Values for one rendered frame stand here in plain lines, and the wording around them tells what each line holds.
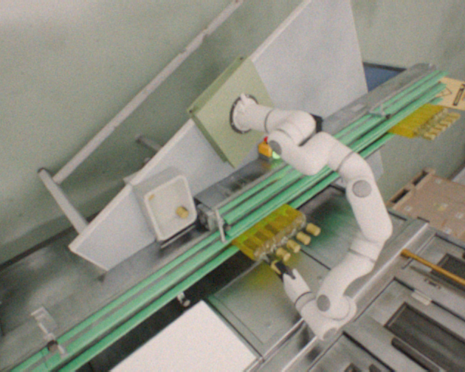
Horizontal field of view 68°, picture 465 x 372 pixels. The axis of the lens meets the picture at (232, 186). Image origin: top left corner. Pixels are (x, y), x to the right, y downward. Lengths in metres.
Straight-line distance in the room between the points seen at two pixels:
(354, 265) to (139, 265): 0.76
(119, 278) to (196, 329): 0.34
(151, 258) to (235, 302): 0.36
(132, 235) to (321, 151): 0.76
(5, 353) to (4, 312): 0.48
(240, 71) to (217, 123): 0.21
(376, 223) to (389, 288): 0.51
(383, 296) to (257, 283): 0.47
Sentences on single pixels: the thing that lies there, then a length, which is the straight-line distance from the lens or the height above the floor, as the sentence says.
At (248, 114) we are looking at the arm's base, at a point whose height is 0.88.
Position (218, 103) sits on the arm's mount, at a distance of 1.29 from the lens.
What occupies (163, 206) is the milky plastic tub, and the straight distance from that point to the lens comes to 1.36.
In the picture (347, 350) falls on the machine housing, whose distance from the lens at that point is 1.34.
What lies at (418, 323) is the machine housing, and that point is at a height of 1.59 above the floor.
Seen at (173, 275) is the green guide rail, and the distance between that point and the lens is 1.31.
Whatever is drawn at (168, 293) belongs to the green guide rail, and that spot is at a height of 0.94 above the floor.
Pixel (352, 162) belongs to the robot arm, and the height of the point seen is 1.30.
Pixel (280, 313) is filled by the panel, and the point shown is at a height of 1.24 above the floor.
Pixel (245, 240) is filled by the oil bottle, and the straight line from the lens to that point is 1.38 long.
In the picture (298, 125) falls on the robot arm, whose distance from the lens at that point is 1.15.
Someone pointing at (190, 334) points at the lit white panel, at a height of 1.08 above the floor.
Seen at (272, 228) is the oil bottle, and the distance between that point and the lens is 1.42.
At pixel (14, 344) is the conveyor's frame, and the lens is 1.40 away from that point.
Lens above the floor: 1.81
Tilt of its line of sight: 43 degrees down
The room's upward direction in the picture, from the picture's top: 121 degrees clockwise
